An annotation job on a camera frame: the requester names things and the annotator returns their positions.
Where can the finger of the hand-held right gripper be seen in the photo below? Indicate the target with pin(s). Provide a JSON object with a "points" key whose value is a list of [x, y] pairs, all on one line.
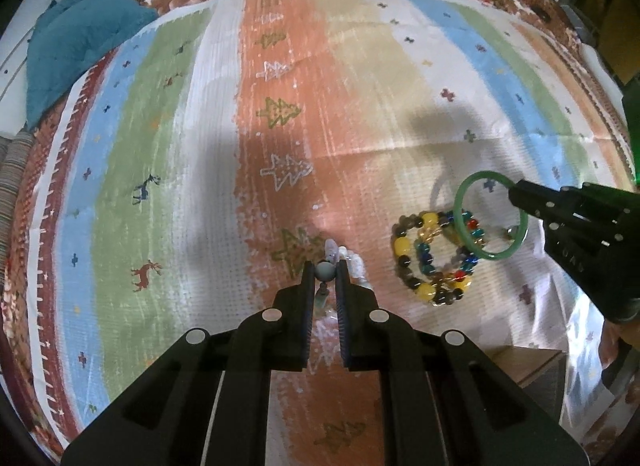
{"points": [[535, 201]]}

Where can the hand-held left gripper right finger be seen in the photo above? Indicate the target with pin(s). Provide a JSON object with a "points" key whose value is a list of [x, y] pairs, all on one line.
{"points": [[342, 296]]}

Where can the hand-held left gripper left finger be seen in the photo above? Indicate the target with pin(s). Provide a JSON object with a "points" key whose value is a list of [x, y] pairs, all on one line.
{"points": [[308, 296]]}

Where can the grey striped cloth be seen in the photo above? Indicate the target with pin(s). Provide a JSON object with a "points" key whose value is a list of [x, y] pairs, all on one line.
{"points": [[12, 175]]}

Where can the brown box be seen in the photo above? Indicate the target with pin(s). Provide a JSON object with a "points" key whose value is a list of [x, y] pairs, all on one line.
{"points": [[532, 371]]}

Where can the green jade bangle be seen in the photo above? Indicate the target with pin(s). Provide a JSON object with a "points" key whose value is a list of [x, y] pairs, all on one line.
{"points": [[465, 236]]}

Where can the teal cloth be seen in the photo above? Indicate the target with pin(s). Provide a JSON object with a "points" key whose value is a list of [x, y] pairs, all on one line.
{"points": [[75, 40]]}

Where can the person's right hand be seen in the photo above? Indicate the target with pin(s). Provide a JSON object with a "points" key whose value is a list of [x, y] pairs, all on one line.
{"points": [[614, 351]]}

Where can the striped printed mat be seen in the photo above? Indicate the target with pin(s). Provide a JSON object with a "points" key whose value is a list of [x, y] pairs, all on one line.
{"points": [[310, 95]]}

